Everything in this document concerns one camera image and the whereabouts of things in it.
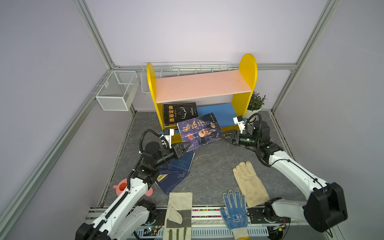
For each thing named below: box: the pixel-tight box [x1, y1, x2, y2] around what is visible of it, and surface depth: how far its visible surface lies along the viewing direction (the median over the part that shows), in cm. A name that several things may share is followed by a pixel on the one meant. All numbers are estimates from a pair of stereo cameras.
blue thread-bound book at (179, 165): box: [159, 151, 195, 174], surface depth 89 cm
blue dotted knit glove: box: [219, 190, 250, 240], surface depth 76 cm
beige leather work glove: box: [232, 161, 270, 208], surface depth 85 cm
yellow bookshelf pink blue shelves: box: [146, 53, 258, 134], surface depth 77 cm
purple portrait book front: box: [176, 112, 224, 152], surface depth 74 cm
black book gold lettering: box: [163, 102, 199, 125], surface depth 93 cm
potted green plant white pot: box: [246, 91, 268, 122], surface depth 104 cm
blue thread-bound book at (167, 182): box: [155, 171, 191, 196], surface depth 87 cm
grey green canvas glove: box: [162, 192, 193, 240], surface depth 75 cm
